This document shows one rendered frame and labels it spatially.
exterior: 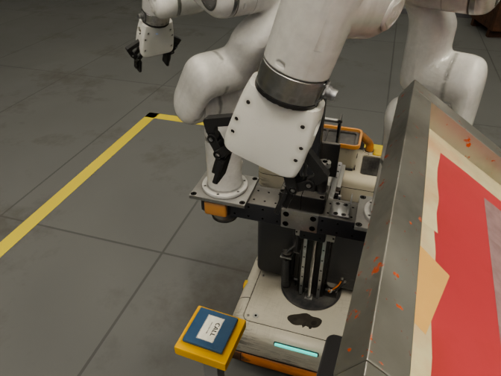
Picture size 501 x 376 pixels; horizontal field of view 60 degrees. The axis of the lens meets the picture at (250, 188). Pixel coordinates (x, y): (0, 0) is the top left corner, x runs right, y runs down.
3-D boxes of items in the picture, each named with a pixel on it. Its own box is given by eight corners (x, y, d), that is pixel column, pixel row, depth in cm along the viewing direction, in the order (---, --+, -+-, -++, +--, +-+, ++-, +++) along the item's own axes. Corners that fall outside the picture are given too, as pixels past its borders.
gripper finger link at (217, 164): (238, 135, 56) (225, 173, 60) (215, 124, 56) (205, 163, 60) (228, 146, 53) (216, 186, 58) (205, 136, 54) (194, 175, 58)
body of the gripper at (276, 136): (340, 86, 50) (306, 161, 57) (260, 51, 51) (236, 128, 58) (326, 113, 44) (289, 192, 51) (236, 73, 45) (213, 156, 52)
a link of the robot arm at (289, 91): (347, 72, 48) (337, 94, 50) (276, 41, 49) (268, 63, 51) (333, 98, 43) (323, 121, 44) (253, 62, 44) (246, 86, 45)
